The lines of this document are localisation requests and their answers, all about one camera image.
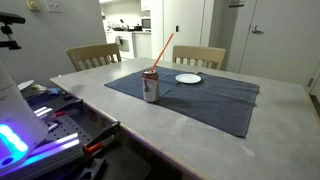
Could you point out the dark blue cloth mat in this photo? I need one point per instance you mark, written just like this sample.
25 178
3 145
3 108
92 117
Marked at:
206 103

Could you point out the light wooden slat-back chair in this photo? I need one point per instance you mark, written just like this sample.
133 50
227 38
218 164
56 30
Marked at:
93 50
200 51

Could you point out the white light switch plate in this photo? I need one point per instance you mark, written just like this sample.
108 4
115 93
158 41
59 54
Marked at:
53 5

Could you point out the red drinking straw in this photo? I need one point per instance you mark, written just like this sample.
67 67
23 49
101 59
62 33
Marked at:
162 53

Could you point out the black camera on stand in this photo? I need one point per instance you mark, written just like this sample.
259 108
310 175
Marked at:
11 18

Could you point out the black perforated mounting board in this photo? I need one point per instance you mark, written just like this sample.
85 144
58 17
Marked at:
70 128

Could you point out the small white plate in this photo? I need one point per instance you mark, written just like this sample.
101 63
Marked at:
188 78

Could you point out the silver red soda can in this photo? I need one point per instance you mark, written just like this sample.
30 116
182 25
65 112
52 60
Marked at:
150 88

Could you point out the grey door sign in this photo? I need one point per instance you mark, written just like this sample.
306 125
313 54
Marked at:
236 3

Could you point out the white kitchen stove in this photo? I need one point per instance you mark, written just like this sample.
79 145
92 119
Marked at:
128 48

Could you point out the microwave oven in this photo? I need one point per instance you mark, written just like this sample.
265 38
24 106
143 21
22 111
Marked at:
146 23

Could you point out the white entrance door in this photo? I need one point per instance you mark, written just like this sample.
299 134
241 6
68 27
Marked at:
286 50

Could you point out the black clamp orange grip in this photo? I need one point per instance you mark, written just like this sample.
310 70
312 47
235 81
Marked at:
103 133
59 113

